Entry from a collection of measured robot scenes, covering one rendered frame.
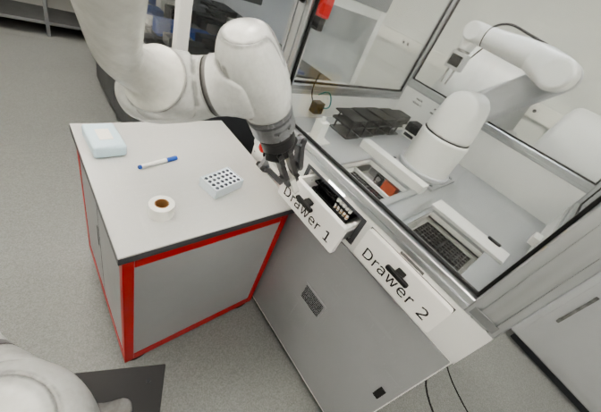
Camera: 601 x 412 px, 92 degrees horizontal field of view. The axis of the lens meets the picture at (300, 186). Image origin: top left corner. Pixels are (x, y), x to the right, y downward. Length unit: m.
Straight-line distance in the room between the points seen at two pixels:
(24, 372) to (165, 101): 0.35
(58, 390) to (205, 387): 1.11
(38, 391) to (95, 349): 1.16
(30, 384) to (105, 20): 0.35
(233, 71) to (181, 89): 0.08
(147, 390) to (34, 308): 1.09
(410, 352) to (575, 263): 0.49
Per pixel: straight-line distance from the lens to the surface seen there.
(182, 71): 0.49
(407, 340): 1.00
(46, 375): 0.44
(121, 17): 0.31
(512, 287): 0.80
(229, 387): 1.52
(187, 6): 1.32
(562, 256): 0.75
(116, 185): 1.03
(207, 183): 1.01
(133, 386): 0.69
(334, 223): 0.85
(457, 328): 0.90
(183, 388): 1.51
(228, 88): 0.48
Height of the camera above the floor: 1.44
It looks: 35 degrees down
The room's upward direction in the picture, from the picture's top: 24 degrees clockwise
